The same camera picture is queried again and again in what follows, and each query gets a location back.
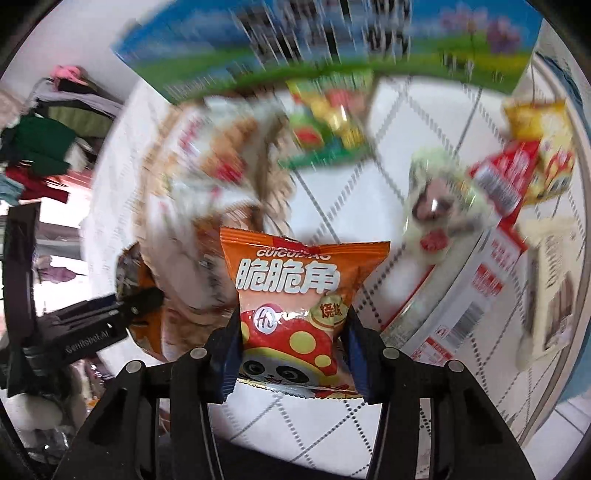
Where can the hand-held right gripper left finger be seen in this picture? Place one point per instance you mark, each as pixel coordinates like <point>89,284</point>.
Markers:
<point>229,355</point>

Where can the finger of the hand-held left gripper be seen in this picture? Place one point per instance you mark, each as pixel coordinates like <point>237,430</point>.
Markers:
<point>134,304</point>

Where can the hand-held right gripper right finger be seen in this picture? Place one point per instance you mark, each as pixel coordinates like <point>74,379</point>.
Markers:
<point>356,360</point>

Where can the brown orange snack packet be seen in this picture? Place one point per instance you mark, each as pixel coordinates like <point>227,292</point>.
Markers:
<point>141,272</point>

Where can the yellow snack packet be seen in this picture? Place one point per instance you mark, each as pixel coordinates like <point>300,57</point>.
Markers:
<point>547,147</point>

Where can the blue green printed cardboard box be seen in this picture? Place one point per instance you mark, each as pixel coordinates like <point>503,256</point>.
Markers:
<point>286,50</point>

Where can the beige snack packet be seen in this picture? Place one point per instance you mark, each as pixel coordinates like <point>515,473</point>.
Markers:
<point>189,263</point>

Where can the red white box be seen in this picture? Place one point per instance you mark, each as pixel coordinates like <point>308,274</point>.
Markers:
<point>461,300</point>

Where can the pile of clothes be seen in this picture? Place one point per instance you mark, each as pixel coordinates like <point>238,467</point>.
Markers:
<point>51,134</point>

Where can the white red snack packet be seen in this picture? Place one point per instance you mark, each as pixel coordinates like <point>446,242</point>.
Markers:
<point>207,152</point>

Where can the pale green snack packet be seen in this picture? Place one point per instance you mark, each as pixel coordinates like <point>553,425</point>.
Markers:
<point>438,203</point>

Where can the white chocolate wafer packet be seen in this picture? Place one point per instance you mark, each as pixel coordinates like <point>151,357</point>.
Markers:
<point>549,295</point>

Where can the green candy packet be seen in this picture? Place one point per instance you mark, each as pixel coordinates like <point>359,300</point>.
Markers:
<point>330,122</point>

